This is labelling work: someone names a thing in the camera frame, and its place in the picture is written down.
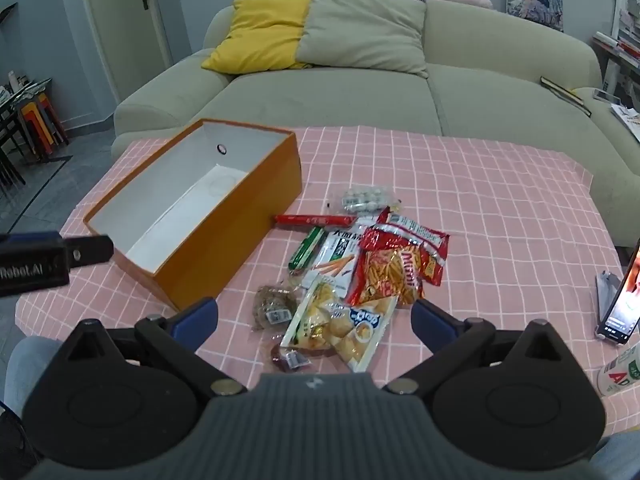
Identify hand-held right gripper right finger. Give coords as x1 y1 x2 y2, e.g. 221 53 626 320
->
382 299 566 396

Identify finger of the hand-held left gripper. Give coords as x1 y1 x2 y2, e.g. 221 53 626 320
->
62 235 115 268

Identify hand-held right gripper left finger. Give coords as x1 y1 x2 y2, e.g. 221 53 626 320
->
62 297 248 396

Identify red fries snack bag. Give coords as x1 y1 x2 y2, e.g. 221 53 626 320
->
345 225 438 306

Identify brown snack packet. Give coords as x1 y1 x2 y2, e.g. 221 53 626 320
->
251 284 298 332

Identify white box with orange rim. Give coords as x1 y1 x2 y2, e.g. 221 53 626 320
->
83 118 303 311

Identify red packet with silver label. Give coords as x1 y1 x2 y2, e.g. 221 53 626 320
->
377 207 451 288

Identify yellow chips bag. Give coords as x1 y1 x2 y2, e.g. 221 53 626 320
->
280 275 398 373

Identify clear packet of round snacks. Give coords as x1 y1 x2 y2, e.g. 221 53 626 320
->
327 185 403 215

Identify person's left leg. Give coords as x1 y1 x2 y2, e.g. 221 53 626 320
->
2 336 66 421

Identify person's leg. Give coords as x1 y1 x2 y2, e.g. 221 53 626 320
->
2 336 66 421
590 427 640 480

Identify small dark snack packet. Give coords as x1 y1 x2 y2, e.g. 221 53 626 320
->
270 342 313 373

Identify pink checked tablecloth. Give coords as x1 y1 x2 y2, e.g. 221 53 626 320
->
15 126 640 433

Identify white snack packet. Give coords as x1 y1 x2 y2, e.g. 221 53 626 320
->
300 215 386 306

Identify green snack packet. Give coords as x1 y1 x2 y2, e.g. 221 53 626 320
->
289 226 328 270

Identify stacked colourful stools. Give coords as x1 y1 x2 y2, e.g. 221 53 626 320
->
15 92 70 161

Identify red sausage stick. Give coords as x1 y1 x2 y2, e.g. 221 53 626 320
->
274 214 358 230

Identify grey phone stand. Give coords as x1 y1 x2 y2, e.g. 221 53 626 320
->
596 270 623 322

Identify black phone with lit screen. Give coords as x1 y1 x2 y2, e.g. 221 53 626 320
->
595 240 640 345

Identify white bottle with red label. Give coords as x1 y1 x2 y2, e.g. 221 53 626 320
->
597 342 640 397

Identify white door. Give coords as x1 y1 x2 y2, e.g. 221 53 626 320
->
82 0 173 106

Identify person's right leg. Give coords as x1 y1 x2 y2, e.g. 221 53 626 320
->
590 427 640 480

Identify beige sofa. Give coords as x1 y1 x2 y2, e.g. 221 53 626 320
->
111 0 640 248

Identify dark book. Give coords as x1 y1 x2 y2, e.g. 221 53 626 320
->
540 76 593 117

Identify yellow pillow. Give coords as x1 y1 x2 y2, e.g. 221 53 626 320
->
201 0 313 75

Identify open magazine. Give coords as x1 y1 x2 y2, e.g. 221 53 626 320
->
609 102 640 142

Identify beige pillow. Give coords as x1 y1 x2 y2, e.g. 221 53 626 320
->
296 0 430 79

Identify white bookshelf with books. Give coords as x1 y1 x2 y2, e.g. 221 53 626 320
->
592 0 640 106

